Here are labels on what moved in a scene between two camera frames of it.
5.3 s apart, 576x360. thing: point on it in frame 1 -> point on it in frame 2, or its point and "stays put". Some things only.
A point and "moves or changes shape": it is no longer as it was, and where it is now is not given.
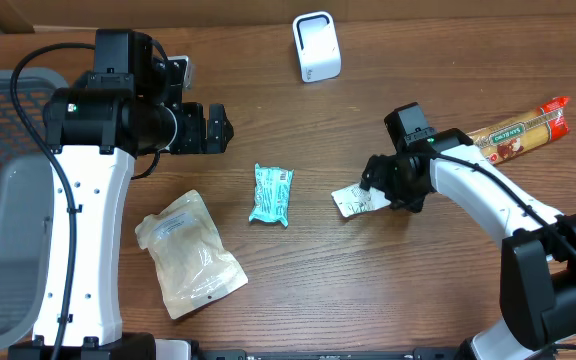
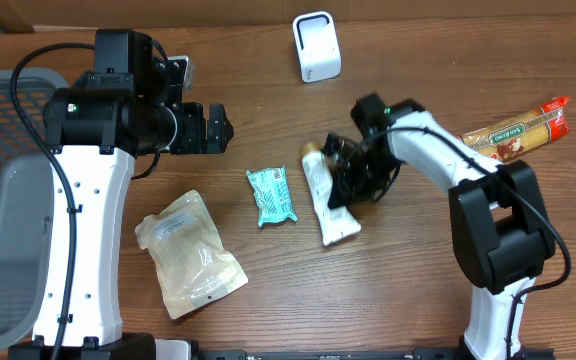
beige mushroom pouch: x=189 y=255 stays put
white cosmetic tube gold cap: x=355 y=199 moves or changes shape
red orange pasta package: x=507 y=138 stays put
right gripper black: x=382 y=176 -> x=341 y=170
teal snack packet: x=271 y=194 moves or changes shape
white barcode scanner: x=317 y=46 stays put
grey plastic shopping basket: x=10 y=210 stays put
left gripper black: x=208 y=130 stays put
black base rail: x=440 y=354 stays put
